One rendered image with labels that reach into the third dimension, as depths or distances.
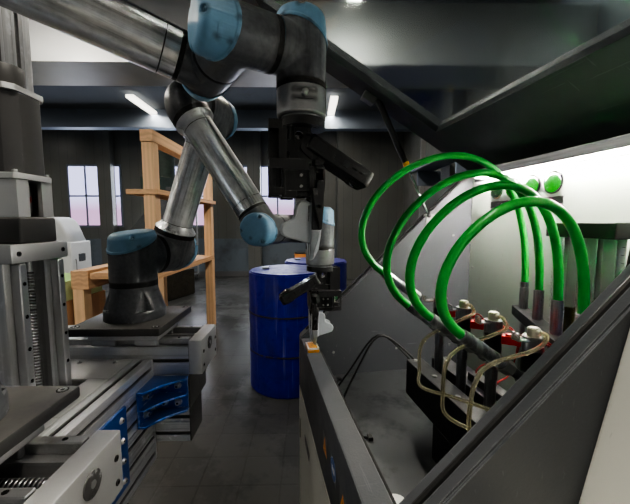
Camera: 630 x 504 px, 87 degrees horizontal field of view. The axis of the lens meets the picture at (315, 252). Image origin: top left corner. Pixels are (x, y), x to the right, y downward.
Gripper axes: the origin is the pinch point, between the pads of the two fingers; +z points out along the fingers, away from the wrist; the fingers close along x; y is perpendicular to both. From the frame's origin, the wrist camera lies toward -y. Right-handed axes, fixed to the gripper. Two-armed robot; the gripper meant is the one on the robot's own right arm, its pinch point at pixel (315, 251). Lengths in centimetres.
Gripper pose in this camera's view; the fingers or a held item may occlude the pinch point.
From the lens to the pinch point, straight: 52.6
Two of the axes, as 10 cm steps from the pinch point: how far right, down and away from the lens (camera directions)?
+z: 0.0, 10.0, 0.9
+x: 1.7, 0.9, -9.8
